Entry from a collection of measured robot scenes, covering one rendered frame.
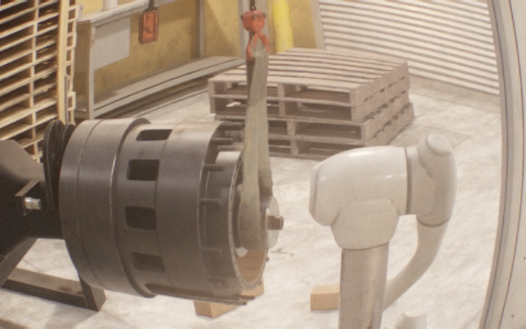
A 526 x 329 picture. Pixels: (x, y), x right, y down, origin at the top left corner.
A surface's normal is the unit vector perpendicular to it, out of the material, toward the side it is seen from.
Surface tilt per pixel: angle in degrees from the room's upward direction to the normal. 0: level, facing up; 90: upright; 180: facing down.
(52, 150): 90
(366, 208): 86
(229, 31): 90
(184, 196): 58
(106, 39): 90
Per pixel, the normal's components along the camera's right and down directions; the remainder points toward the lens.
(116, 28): 0.76, 0.13
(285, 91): 0.88, 0.07
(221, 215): -0.25, -0.12
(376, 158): -0.08, -0.75
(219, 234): -0.25, 0.11
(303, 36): -0.65, 0.26
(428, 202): 0.14, 0.60
